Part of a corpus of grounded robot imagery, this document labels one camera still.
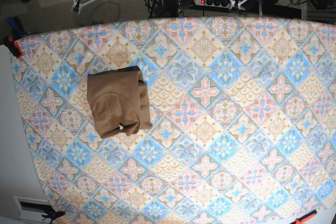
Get brown t-shirt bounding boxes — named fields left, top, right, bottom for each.
left=87, top=66, right=152, bottom=138

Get patterned tablecloth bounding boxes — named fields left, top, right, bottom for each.
left=11, top=17, right=335, bottom=223

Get orange black clamp bottom left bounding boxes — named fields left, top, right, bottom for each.
left=41, top=205, right=66, bottom=220

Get red black clamp left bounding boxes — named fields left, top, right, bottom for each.
left=3, top=36, right=23, bottom=59

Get white floor vent box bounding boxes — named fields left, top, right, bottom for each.
left=13, top=196, right=52, bottom=223

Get orange clamp bottom right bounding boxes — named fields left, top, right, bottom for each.
left=293, top=210, right=317, bottom=224

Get tangled black cables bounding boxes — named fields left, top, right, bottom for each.
left=143, top=0, right=184, bottom=19

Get power strip with red switch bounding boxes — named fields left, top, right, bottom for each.
left=194, top=0, right=230, bottom=8

